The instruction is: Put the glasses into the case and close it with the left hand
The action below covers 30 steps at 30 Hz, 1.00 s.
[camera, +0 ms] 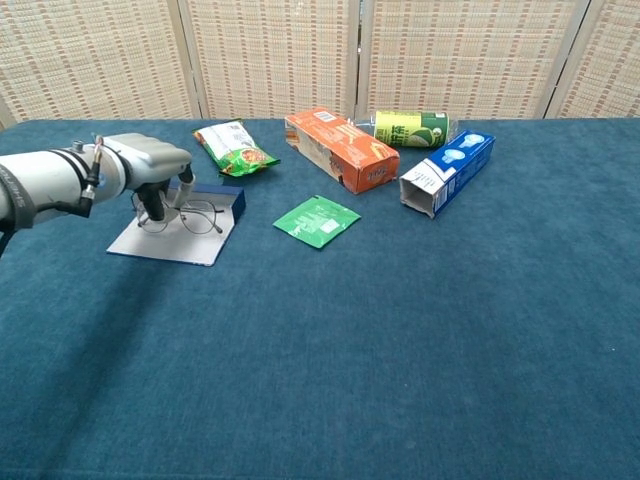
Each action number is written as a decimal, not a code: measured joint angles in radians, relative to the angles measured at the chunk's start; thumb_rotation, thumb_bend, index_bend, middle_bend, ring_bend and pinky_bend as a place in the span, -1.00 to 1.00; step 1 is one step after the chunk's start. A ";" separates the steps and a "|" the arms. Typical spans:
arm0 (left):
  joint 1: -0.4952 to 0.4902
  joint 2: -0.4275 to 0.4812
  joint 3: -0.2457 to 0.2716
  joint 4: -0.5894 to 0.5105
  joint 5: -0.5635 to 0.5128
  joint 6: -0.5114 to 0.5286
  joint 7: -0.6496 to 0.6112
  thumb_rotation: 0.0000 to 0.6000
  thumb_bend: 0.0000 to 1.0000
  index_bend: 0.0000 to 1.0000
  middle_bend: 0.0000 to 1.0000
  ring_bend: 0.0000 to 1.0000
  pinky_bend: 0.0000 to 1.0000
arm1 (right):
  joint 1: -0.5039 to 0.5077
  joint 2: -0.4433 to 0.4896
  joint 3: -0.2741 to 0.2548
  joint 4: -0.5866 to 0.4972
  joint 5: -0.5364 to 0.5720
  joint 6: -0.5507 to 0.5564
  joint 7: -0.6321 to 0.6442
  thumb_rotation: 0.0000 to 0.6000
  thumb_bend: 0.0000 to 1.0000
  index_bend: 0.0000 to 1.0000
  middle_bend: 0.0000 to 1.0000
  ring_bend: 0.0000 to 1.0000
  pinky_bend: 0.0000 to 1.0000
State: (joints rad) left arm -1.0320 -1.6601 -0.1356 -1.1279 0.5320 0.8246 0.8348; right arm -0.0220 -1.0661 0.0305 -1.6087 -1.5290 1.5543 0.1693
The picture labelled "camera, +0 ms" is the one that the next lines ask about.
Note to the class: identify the orange carton box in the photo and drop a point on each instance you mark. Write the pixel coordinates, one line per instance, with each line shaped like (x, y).
(345, 150)

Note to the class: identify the green flat sachet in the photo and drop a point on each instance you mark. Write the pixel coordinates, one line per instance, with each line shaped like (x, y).
(315, 222)

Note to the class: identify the thin wire-frame eyeglasses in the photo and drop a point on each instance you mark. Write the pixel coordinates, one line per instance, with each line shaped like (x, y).
(200, 223)

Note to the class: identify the navy blue glasses case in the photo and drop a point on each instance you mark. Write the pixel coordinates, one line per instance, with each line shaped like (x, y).
(170, 246)

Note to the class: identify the green label tea bottle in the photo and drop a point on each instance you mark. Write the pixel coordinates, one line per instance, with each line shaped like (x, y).
(410, 130)

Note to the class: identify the green snack bag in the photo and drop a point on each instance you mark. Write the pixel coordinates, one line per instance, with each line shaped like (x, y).
(235, 150)

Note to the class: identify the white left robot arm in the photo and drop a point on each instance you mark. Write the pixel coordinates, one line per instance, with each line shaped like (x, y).
(45, 180)

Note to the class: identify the blue light bulb box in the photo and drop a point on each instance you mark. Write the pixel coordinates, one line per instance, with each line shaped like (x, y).
(450, 175)

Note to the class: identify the blue felt table cover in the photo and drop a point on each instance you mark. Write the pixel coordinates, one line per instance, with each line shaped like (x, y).
(350, 350)

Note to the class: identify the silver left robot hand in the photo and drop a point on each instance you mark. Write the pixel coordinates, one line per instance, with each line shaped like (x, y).
(150, 157)

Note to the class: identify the woven bamboo screen panel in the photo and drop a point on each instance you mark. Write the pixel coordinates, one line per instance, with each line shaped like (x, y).
(465, 55)
(270, 55)
(610, 65)
(90, 55)
(5, 115)

